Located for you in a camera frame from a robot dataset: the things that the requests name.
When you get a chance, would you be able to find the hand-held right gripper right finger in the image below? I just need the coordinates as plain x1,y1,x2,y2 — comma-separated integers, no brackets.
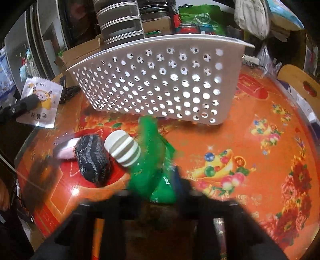
172,167,288,260

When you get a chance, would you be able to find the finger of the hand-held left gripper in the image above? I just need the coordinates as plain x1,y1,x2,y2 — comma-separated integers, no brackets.
0,94,40,123

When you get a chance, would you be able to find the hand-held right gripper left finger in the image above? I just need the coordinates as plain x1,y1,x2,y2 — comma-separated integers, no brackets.
32,189,142,260

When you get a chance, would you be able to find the green plastic bag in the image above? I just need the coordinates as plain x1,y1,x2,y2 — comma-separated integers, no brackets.
126,116,179,204

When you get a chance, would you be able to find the white perforated plastic basket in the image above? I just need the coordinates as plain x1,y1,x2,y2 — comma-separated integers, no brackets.
65,34,255,125

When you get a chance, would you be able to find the white cartoon snack packet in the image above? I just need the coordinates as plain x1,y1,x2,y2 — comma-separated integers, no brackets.
20,77,63,129

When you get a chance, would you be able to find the black clip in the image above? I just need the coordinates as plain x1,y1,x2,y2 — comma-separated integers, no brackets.
59,85,80,104

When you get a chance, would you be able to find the dark grey knitted sock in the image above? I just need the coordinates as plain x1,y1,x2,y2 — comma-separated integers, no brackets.
75,134,113,187

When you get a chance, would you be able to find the white grey striped rolled sock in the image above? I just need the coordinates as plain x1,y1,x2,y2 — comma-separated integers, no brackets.
104,130,142,167

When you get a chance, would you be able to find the pink white sock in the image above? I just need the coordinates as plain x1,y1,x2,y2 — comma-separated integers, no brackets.
54,137,80,159

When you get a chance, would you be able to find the open cardboard box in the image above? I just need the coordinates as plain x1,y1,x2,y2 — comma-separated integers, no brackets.
56,37,105,69

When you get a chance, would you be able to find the orange printed tablecloth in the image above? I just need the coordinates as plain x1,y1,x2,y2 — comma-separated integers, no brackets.
15,67,320,260

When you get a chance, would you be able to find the grey plastic drawer stack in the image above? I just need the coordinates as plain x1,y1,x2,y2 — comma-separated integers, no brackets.
92,0,145,47

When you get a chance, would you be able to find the clear plastic bag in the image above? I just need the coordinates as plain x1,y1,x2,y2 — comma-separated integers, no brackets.
255,45,283,75

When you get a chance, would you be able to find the red jar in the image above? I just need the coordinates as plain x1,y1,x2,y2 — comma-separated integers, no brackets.
175,22,200,35

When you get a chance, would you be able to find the small brown cardboard box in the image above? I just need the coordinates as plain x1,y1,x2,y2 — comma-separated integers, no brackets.
142,15,173,38

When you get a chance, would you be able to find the wooden chair back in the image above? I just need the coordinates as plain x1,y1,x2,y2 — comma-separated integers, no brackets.
277,64,320,102

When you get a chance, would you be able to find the green shopping bag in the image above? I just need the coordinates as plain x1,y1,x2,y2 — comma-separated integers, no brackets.
179,5,228,35

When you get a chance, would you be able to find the white hanging cloth bag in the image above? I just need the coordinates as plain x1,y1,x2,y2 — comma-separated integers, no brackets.
234,0,271,40

